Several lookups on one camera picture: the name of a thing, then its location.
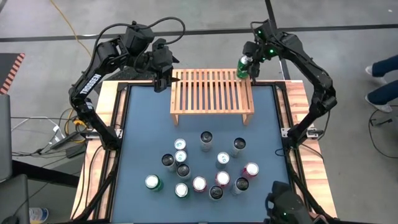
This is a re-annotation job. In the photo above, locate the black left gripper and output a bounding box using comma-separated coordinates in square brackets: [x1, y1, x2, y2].
[146, 39, 181, 93]

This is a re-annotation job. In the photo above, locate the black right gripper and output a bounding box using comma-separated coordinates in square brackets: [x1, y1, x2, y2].
[243, 40, 268, 84]

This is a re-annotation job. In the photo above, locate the green Sprite can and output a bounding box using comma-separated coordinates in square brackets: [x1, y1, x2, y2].
[235, 55, 253, 80]
[174, 182, 190, 199]
[144, 174, 165, 192]

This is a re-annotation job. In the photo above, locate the white Celsius can yellow band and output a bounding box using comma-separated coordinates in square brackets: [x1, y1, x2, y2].
[199, 130, 214, 152]
[229, 136, 247, 158]
[160, 153, 178, 174]

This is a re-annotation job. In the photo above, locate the wooden slatted shelf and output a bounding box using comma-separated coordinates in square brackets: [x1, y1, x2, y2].
[169, 68, 256, 127]

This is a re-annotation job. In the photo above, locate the blue-grey table mat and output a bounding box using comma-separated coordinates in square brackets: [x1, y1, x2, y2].
[110, 84, 298, 223]

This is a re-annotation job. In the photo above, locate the small silver blue can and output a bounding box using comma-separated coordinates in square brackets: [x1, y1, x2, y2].
[215, 151, 231, 170]
[174, 149, 188, 165]
[173, 138, 188, 153]

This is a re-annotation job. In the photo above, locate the white Celsius can blue band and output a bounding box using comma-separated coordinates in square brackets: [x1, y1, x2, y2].
[176, 164, 192, 182]
[208, 185, 224, 202]
[229, 176, 250, 197]

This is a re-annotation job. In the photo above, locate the yellow plug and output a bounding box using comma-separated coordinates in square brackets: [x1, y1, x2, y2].
[72, 115, 88, 127]

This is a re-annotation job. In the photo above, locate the red cola can dark figure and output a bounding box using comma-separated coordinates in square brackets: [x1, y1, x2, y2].
[192, 175, 208, 193]

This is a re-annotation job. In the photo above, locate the black power adapter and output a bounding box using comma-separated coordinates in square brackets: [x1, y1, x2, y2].
[65, 144, 88, 159]

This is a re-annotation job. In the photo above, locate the black power strip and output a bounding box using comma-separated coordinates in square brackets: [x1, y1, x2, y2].
[49, 132, 86, 150]

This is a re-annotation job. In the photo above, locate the person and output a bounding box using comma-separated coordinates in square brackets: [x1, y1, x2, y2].
[364, 54, 398, 113]

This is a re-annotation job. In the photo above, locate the black hazard-striped floor mat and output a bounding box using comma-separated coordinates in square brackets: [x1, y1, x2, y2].
[0, 52, 25, 96]

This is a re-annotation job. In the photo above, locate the white blue container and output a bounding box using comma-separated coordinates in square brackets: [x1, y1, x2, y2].
[29, 207, 50, 224]

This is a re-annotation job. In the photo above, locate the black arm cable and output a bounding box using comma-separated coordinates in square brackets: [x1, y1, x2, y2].
[93, 16, 187, 66]

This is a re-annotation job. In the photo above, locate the yellow cable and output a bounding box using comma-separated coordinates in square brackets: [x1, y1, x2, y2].
[49, 0, 94, 144]

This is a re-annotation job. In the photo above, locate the white cable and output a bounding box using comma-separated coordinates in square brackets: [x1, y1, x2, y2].
[11, 116, 66, 141]

